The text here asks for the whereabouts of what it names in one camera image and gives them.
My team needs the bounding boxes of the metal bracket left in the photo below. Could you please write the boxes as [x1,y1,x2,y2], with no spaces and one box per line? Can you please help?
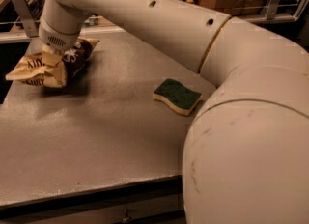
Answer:
[11,0,38,38]

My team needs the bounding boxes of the green and yellow sponge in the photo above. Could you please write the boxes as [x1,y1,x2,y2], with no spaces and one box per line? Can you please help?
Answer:
[153,78,202,116]

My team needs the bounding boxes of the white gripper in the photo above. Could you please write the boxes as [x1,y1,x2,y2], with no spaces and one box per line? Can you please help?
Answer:
[39,0,91,51]

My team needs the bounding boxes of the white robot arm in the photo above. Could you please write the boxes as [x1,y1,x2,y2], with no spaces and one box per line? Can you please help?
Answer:
[39,0,309,224]

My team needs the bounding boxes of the brown and yellow chip bag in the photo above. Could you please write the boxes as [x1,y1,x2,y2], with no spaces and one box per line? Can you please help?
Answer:
[5,38,99,88]

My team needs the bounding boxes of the grey drawer with handle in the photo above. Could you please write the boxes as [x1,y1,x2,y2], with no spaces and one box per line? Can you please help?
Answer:
[0,194,186,224]

